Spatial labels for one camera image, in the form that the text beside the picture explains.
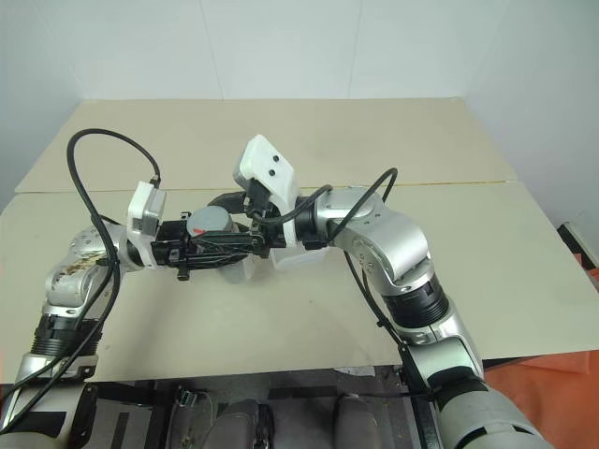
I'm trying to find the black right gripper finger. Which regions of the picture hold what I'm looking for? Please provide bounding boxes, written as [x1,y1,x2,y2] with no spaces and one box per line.
[205,190,248,214]
[233,224,272,258]

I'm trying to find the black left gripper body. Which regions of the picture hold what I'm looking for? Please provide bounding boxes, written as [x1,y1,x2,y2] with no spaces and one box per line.
[150,212,194,282]

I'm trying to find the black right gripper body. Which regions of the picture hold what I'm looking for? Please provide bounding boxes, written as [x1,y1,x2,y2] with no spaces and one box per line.
[243,180,287,250]

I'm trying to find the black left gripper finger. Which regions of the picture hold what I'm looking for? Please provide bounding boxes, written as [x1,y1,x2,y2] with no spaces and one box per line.
[185,233,261,272]

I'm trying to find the translucent square plastic container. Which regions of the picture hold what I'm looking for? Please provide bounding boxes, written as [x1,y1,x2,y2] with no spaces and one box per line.
[270,244,329,272]

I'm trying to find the dark rounded shape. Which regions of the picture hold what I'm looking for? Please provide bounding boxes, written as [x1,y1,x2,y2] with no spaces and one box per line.
[212,398,276,449]
[334,394,384,449]

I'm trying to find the orange cloth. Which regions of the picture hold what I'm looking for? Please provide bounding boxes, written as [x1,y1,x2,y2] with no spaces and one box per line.
[483,266,599,415]

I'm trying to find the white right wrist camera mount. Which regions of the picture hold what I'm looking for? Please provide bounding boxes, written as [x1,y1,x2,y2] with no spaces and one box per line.
[232,135,306,250]

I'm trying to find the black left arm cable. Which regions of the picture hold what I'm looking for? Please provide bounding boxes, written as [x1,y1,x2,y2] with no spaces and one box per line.
[0,128,163,425]

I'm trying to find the black table frame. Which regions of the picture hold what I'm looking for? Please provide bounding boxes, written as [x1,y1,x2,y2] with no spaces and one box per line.
[81,363,448,449]

